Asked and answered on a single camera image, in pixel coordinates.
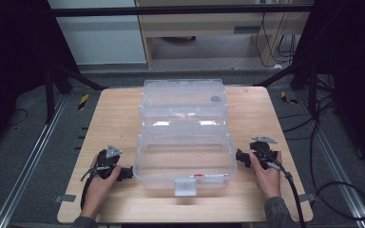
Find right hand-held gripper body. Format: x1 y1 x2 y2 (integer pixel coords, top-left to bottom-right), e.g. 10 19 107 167
249 135 281 172

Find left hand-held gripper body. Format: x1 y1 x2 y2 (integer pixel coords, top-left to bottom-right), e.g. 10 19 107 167
80 143 124 182

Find clear plastic storage box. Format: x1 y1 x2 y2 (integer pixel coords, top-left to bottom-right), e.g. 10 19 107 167
132 78 239 198

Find person's left hand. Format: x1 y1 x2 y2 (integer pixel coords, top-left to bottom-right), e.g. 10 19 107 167
80 154 122 220

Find person's right hand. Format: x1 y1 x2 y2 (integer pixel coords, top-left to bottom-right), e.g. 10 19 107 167
248 150 282 201

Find yellow black tape strip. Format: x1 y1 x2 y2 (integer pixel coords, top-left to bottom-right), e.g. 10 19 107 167
77 93 90 111
279 90 299 105

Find black metal stand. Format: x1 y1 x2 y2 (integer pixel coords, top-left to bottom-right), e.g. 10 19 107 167
43 60 109 125
252 61 318 119

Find white cabinet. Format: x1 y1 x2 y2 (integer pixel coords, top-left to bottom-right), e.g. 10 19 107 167
47 0 148 67

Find dark curtain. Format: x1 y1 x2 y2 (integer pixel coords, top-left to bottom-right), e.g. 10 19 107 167
0 0 80 160
293 0 365 175

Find light wooden desk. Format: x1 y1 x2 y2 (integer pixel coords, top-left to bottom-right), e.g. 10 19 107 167
134 0 312 69

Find black horizontal bar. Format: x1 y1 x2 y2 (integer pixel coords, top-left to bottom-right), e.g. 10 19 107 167
48 4 316 18

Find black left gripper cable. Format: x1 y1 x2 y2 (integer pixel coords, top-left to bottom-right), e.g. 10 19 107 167
80 174 93 211

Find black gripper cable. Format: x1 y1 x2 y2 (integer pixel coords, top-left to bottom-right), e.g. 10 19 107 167
80 174 93 211
267 161 307 228

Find black floor cable loop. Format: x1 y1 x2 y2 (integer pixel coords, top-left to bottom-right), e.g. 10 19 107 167
278 93 365 222

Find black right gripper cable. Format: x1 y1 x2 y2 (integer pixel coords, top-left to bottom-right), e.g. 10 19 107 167
267 161 307 228

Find grey metal table bracket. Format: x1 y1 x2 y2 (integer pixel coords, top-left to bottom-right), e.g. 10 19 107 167
298 193 317 203
53 194 77 203

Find aluminium floor rail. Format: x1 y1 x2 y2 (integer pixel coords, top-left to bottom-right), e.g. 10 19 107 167
294 90 365 228
0 94 68 228

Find thin black floor cable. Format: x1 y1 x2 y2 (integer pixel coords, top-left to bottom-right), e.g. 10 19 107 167
5 107 29 128

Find black cables under desk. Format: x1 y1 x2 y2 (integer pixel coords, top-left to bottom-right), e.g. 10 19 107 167
254 11 299 69

